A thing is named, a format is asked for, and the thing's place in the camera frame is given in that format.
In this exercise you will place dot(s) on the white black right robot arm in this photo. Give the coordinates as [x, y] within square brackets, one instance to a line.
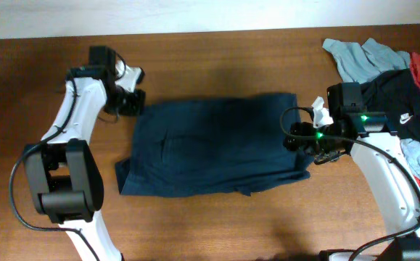
[374, 146]

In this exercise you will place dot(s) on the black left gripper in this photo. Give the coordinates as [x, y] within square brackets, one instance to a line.
[138, 107]

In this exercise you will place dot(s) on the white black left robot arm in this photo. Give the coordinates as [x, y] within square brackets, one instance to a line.
[65, 183]

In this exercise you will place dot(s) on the navy blue shorts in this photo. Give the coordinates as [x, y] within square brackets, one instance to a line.
[225, 145]

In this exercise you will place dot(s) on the black nike garment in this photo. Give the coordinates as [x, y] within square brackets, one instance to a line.
[395, 93]

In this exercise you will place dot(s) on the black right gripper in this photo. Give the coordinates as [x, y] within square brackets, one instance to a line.
[302, 143]

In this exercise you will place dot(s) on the grey t-shirt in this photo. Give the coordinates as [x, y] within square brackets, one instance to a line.
[362, 63]

